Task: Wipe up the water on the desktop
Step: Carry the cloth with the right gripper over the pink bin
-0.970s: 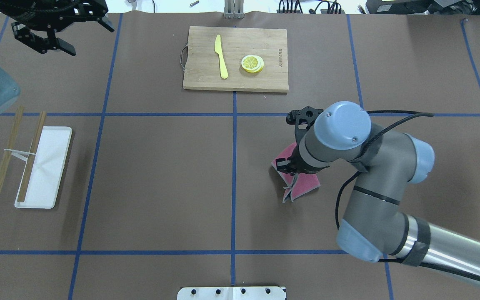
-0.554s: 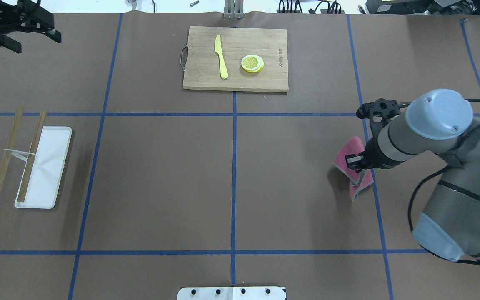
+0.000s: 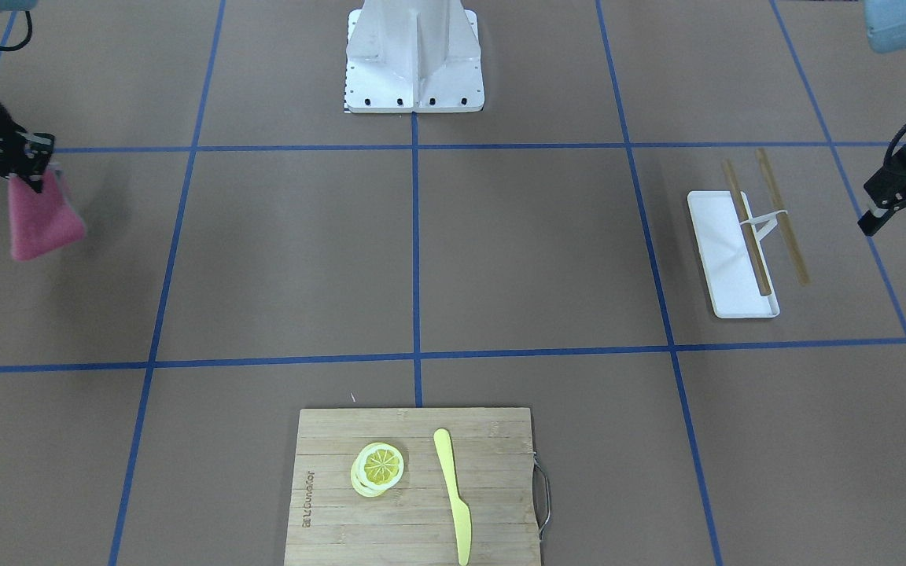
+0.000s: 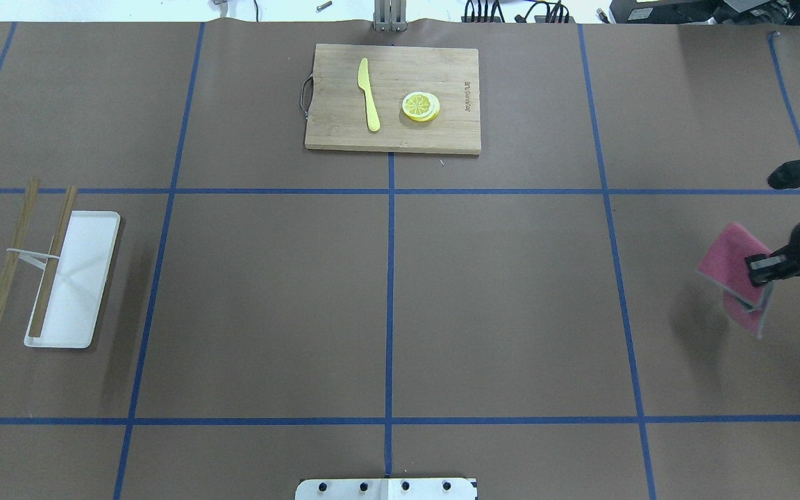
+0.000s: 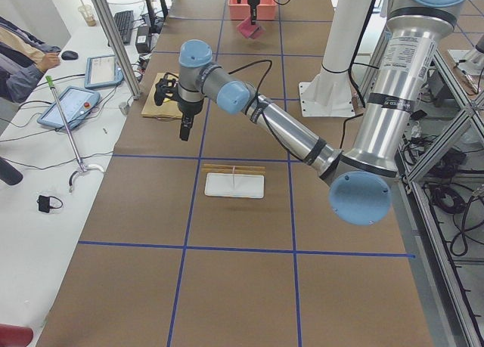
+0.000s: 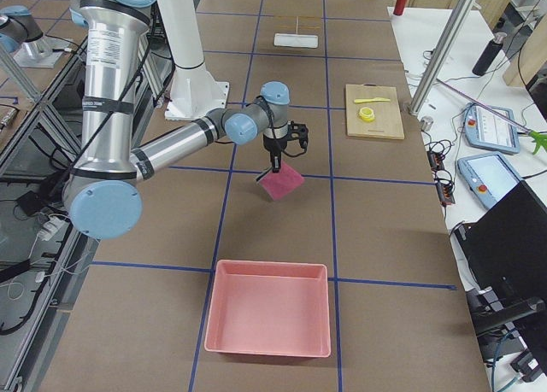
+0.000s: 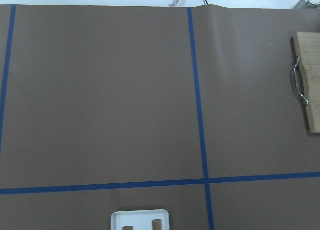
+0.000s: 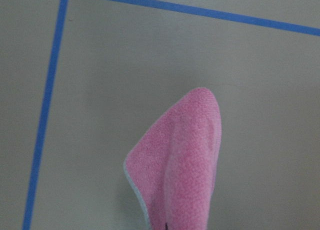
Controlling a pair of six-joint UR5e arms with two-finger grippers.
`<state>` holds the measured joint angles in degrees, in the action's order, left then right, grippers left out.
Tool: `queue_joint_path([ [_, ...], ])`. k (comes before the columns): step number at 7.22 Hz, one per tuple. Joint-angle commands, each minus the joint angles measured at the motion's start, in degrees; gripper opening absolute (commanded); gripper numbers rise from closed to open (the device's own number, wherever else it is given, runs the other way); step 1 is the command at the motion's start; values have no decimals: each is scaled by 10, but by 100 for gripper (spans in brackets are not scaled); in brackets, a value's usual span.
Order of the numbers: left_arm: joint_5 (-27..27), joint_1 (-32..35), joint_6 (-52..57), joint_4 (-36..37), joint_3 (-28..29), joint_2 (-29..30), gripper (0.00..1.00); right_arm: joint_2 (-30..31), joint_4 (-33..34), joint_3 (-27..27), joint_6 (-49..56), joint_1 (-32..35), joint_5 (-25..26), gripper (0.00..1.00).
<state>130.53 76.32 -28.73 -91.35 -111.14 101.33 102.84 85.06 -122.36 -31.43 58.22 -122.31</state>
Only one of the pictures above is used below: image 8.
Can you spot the pink microfiber cloth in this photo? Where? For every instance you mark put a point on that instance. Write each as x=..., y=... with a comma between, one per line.
x=172, y=169

